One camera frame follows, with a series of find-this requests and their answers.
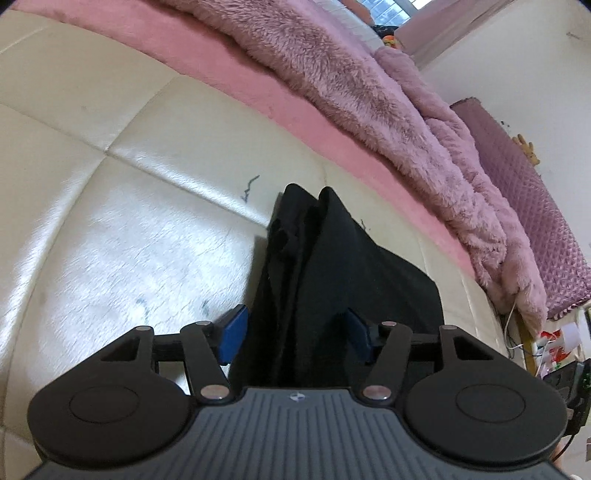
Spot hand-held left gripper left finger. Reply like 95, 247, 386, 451
98, 304, 251, 403

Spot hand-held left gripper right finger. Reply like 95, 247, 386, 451
345, 308, 496, 403

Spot black pants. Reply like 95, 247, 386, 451
230, 184, 446, 389

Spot cream leather bed bench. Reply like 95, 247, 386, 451
0, 9, 509, 446

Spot purple quilted headboard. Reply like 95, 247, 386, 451
450, 97, 591, 320

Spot fluffy pink blanket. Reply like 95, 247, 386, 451
161, 0, 550, 334

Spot tan plush toy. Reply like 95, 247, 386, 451
510, 133, 542, 166

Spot pink bed sheet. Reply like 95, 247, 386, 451
69, 0, 477, 278

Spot white pillow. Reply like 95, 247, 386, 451
318, 0, 385, 48

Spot pink curtain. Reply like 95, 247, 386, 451
396, 0, 491, 52

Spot window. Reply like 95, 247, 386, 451
355, 0, 440, 27

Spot white cable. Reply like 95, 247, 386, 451
502, 299, 524, 358

